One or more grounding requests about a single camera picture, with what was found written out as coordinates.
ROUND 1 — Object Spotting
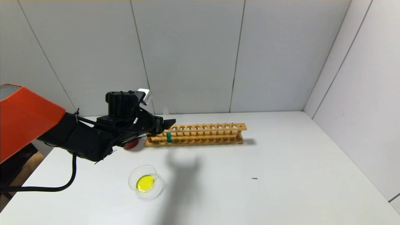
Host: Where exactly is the clear glass dish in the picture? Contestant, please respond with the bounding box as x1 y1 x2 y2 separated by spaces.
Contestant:
128 164 165 200

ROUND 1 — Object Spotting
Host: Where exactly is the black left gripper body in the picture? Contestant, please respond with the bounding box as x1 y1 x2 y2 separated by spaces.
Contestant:
138 107 163 136

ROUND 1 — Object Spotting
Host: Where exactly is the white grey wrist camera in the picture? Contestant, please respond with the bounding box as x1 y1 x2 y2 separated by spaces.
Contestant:
136 88 154 105

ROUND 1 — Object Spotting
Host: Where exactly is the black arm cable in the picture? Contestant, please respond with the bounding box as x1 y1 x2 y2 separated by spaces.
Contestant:
0 108 157 193

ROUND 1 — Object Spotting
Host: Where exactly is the red cup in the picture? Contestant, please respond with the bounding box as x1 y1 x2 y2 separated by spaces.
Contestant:
122 139 140 150

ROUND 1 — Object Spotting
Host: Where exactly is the wooden test tube rack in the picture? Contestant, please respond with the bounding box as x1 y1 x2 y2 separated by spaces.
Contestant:
144 123 247 147

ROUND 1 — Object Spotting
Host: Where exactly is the blue pigment test tube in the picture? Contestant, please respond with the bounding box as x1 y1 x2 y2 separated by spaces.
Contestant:
163 107 173 143

